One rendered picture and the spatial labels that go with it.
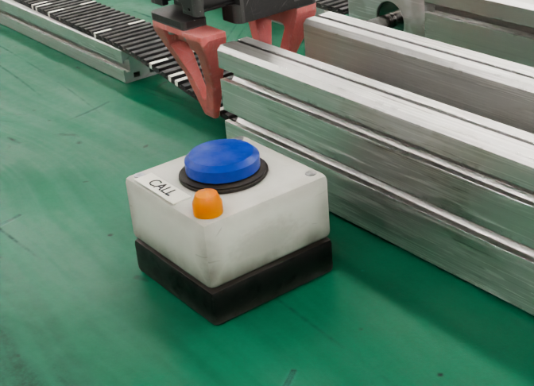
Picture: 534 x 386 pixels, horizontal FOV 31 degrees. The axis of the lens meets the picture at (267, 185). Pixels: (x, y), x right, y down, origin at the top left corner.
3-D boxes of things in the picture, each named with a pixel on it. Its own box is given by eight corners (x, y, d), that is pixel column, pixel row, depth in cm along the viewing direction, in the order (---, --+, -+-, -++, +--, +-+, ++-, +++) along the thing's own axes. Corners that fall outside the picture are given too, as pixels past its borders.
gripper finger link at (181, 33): (292, 109, 72) (283, -17, 68) (212, 138, 68) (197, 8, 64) (239, 86, 77) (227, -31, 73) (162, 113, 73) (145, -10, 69)
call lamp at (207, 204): (187, 212, 48) (184, 191, 48) (212, 202, 49) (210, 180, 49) (203, 222, 47) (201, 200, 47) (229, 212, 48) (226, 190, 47)
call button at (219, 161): (173, 185, 53) (168, 151, 52) (234, 162, 55) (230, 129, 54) (214, 209, 50) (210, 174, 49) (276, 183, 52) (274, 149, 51)
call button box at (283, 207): (137, 270, 55) (121, 171, 53) (272, 212, 60) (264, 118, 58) (215, 329, 50) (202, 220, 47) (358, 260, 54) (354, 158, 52)
